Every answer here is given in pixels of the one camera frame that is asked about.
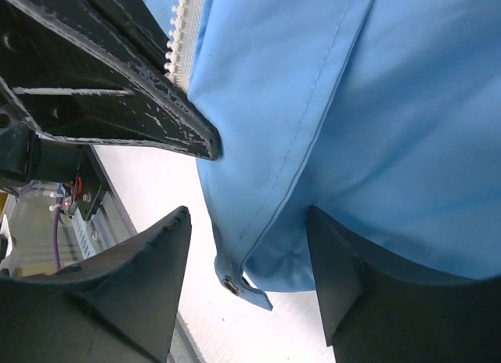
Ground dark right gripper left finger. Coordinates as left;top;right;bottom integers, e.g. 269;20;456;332
1;207;192;362

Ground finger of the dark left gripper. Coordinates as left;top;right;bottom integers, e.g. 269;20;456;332
1;0;222;160
86;0;168;72

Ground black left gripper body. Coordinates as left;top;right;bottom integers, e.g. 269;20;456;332
1;101;102;221

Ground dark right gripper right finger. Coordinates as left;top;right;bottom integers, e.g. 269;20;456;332
306;207;500;362

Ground light blue zip jacket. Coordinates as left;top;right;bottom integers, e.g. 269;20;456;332
143;0;500;309

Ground aluminium front mounting rail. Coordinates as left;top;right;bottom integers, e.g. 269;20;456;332
79;147;203;362

